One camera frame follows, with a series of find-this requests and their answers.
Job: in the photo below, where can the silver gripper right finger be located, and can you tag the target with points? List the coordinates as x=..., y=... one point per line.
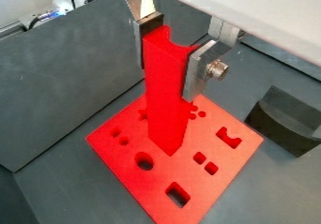
x=204, y=63

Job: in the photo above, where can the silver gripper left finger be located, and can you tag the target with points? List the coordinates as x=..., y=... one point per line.
x=145, y=20

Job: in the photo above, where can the red arch block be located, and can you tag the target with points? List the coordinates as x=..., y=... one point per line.
x=167, y=109

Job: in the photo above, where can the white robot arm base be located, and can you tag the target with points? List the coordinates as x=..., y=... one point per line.
x=58, y=8

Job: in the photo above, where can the dark grey panel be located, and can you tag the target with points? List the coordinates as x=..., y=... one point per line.
x=61, y=71

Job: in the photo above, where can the black foam block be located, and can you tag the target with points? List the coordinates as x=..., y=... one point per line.
x=287, y=121

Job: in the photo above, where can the red shape-sorting board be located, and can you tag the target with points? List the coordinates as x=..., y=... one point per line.
x=177, y=186

